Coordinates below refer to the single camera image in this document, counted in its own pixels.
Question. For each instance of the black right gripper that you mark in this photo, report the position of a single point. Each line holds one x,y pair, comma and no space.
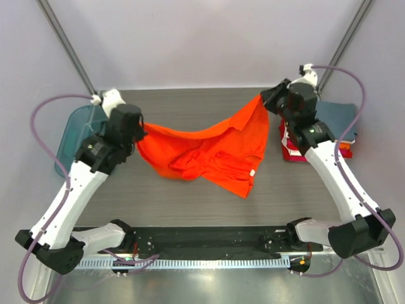
271,97

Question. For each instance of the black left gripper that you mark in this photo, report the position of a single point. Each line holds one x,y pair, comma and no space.
137,130

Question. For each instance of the orange t-shirt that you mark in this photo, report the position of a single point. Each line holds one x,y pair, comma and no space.
227,154
345,145

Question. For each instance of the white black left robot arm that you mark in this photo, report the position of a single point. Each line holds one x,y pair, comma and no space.
52,240

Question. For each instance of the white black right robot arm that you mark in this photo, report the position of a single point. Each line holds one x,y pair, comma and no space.
363,225

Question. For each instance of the teal plastic bin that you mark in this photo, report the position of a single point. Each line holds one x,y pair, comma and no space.
85,121

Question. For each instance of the folded magenta t-shirt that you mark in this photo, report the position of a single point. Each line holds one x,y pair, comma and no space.
292,150

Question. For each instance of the folded blue-grey t-shirt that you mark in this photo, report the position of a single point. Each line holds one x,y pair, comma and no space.
337,116

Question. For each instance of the folded orange t-shirt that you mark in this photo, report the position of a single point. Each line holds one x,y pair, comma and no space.
345,145

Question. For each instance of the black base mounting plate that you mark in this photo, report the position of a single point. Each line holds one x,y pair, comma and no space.
213,243

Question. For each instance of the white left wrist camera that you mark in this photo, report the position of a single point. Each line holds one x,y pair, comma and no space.
108,100

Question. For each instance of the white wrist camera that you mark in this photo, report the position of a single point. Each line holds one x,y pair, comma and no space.
307,75
108,100

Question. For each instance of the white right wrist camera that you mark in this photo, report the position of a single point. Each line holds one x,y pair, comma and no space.
307,75

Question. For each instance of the right aluminium frame post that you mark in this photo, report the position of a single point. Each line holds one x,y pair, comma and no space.
359,17

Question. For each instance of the aluminium frame post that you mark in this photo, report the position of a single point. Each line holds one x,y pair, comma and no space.
359,17
63,39

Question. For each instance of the slotted grey cable duct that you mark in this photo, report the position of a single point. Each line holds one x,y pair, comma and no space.
110,263

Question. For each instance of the left aluminium frame post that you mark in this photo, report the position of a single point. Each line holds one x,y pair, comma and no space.
63,39

